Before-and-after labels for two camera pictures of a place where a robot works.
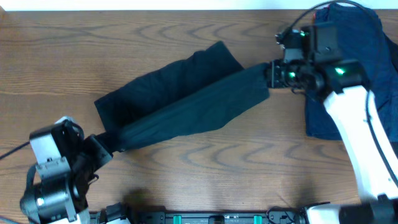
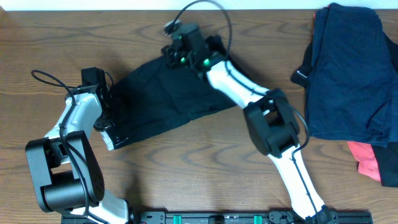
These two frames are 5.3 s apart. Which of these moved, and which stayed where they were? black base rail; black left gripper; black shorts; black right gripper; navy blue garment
Moved: black shorts; black right gripper; black left gripper
Stayed: black base rail; navy blue garment
